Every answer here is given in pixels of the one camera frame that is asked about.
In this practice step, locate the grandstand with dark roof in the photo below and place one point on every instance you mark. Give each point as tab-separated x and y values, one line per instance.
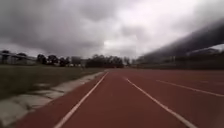
200	40

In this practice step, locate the row of trees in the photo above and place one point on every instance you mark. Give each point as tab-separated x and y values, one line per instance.
100	61

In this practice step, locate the pale concrete kerb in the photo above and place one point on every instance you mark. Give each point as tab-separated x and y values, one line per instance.
20	103

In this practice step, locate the grass field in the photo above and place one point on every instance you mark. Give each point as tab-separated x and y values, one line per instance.
33	78

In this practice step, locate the red running track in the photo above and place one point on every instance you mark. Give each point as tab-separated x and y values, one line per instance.
133	103

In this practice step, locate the low building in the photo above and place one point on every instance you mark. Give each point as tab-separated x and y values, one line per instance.
16	59

